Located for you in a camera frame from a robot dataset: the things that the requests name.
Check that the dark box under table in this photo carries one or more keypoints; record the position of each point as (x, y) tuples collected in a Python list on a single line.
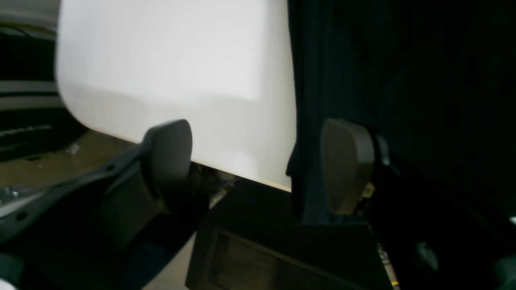
[(250, 240)]

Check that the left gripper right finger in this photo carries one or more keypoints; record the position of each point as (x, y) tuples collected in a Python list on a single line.
[(351, 158)]

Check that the black graphic t-shirt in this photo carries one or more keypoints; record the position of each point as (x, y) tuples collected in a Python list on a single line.
[(436, 80)]

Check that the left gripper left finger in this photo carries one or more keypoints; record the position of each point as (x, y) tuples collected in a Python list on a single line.
[(80, 234)]

